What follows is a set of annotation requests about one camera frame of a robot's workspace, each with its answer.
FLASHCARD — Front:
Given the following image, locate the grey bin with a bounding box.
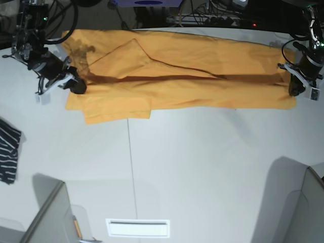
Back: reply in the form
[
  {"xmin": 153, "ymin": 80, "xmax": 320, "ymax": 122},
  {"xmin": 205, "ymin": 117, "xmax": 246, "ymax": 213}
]
[
  {"xmin": 1, "ymin": 181, "xmax": 101, "ymax": 242},
  {"xmin": 251, "ymin": 167, "xmax": 323, "ymax": 242}
]

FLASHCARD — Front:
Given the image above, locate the orange yellow T-shirt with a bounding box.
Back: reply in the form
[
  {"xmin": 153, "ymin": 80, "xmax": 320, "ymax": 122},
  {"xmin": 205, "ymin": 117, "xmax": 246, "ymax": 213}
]
[{"xmin": 63, "ymin": 29, "xmax": 296, "ymax": 125}]

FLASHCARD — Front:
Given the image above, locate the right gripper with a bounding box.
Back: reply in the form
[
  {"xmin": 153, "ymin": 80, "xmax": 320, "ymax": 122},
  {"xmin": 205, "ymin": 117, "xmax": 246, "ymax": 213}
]
[{"xmin": 27, "ymin": 52, "xmax": 87, "ymax": 95}]

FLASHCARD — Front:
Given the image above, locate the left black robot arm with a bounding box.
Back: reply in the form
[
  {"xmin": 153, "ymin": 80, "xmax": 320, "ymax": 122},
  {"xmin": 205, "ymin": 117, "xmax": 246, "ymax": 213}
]
[{"xmin": 277, "ymin": 3, "xmax": 323, "ymax": 101}]

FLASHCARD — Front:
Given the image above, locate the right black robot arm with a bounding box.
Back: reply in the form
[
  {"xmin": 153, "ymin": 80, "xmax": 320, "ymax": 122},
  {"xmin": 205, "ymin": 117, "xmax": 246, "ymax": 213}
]
[{"xmin": 3, "ymin": 1, "xmax": 87, "ymax": 97}]

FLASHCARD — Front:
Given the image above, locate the navy white striped garment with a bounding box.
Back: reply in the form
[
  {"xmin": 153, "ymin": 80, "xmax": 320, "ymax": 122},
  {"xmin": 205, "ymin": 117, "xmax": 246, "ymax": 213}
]
[{"xmin": 0, "ymin": 119, "xmax": 22, "ymax": 185}]

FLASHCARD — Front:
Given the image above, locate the power strip with cables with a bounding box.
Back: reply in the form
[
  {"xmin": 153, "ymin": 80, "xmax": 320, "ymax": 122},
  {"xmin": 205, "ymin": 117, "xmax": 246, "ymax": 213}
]
[{"xmin": 166, "ymin": 14, "xmax": 240, "ymax": 26}]

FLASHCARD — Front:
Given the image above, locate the white label plate on table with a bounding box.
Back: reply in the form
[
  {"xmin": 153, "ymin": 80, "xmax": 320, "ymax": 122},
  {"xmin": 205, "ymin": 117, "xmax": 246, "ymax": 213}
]
[{"xmin": 106, "ymin": 219, "xmax": 171, "ymax": 238}]

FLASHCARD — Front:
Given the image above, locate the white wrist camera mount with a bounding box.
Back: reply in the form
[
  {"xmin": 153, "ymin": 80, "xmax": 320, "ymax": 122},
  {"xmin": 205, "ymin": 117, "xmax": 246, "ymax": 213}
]
[
  {"xmin": 35, "ymin": 66, "xmax": 79, "ymax": 105},
  {"xmin": 278, "ymin": 63, "xmax": 322, "ymax": 101}
]

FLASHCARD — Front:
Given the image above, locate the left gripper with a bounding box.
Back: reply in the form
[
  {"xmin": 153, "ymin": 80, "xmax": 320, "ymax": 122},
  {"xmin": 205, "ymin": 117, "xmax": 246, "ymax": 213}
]
[{"xmin": 289, "ymin": 54, "xmax": 323, "ymax": 97}]

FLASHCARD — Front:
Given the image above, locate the grey bin left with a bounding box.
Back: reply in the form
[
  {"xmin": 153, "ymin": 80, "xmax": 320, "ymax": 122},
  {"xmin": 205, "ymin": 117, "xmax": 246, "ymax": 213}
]
[{"xmin": 1, "ymin": 181, "xmax": 101, "ymax": 242}]

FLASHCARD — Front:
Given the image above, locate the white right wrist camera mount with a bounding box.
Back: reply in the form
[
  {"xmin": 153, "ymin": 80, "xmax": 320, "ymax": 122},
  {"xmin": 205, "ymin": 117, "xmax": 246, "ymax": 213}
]
[{"xmin": 35, "ymin": 66, "xmax": 79, "ymax": 105}]

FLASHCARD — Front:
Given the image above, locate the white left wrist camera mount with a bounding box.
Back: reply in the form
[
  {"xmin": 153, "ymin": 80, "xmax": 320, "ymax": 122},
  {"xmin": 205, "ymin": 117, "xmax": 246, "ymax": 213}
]
[{"xmin": 278, "ymin": 63, "xmax": 322, "ymax": 101}]

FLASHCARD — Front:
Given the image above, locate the grey bin right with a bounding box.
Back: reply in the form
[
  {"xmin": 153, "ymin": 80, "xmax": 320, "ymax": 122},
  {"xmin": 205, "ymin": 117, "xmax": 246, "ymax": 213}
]
[{"xmin": 251, "ymin": 167, "xmax": 323, "ymax": 242}]

